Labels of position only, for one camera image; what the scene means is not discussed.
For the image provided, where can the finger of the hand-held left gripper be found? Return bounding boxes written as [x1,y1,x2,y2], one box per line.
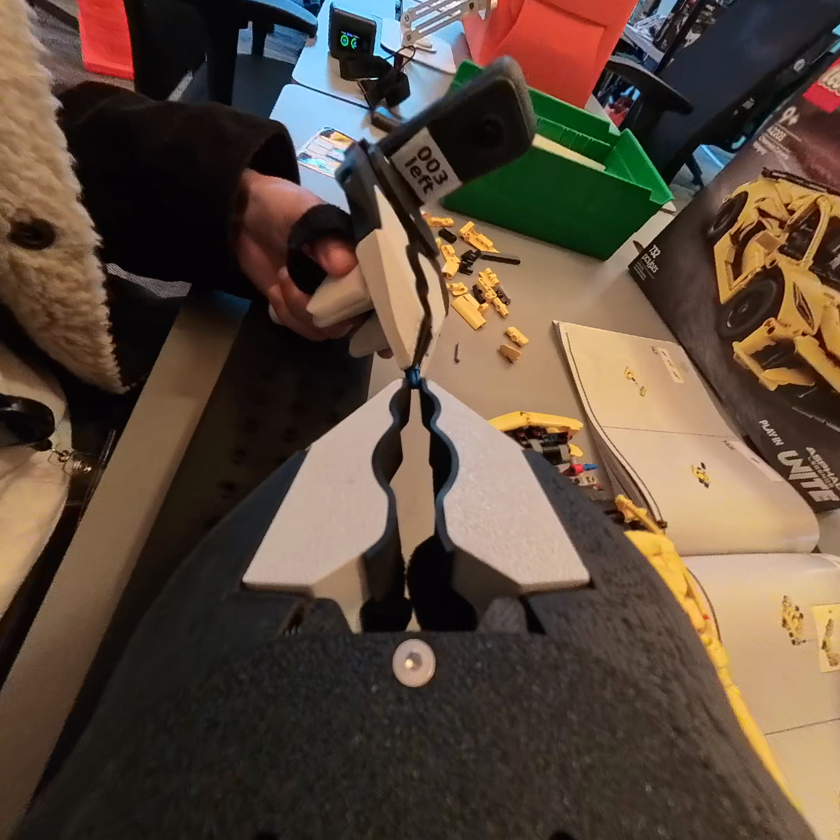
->
[413,251,452,370]
[357,190,434,370]

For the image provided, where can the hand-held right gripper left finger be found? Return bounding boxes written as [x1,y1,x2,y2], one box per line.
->
[243,379,409,632]

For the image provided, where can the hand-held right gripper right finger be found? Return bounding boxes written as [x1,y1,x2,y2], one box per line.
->
[419,379,592,629]

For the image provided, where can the yellow toy brick car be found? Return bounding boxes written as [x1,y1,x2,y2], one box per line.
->
[489,412,805,840]

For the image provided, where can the instruction booklet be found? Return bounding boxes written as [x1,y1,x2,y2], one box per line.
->
[553,320,840,840]

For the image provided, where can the grey desk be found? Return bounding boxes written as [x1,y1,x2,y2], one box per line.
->
[0,0,840,840]

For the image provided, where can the person's left hand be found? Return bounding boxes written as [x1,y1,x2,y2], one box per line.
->
[235,169,361,342]

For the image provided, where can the pile of yellow bricks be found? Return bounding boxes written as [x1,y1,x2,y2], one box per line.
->
[423,213,531,365]

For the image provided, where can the wooden articulated stand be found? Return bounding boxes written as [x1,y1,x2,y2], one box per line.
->
[381,0,500,76]

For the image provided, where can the green storage bin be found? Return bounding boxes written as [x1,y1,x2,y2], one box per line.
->
[441,60,676,261]

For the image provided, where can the red plastic tote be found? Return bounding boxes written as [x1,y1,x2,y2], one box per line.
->
[462,0,639,109]

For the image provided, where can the black studded baseplate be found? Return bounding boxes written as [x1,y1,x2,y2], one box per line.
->
[66,298,376,723]

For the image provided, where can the black device green lights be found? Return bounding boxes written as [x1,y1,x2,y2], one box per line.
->
[328,3,379,80]

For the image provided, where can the yellow printed leaflet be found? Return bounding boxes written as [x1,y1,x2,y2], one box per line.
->
[297,128,358,175]

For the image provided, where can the person's white sweater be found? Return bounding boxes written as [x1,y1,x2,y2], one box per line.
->
[0,341,74,618]

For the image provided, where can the black toy set box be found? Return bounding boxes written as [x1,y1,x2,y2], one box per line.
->
[629,39,840,514]

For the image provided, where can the person's fleece-lined jacket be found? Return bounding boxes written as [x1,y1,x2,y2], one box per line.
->
[0,0,129,395]

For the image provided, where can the red plastic bin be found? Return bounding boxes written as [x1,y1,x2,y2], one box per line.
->
[77,0,135,80]

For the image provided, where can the black strap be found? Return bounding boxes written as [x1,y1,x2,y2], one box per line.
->
[0,392,99,475]

